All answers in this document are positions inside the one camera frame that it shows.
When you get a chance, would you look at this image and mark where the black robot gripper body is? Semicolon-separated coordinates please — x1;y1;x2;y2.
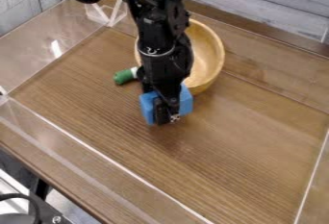
125;0;194;102

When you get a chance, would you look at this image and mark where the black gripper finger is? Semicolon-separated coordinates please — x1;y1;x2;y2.
153;97;181;125

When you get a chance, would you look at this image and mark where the blue foam block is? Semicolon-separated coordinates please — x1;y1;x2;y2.
140;85;193;125

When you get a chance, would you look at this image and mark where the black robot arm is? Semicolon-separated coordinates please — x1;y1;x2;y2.
77;0;194;125

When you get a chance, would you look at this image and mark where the light wooden bowl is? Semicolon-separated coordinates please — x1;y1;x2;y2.
134;18;227;95

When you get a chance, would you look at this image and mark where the small green cylinder toy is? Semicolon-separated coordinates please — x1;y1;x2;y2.
114;67;138;85

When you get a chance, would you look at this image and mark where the clear acrylic triangle bracket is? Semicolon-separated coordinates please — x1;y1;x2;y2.
83;0;129;28

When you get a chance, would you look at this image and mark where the black metal base plate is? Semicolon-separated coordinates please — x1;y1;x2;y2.
29;203;74;224

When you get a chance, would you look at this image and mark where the black cable lower left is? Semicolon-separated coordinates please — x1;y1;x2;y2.
0;192;43;224

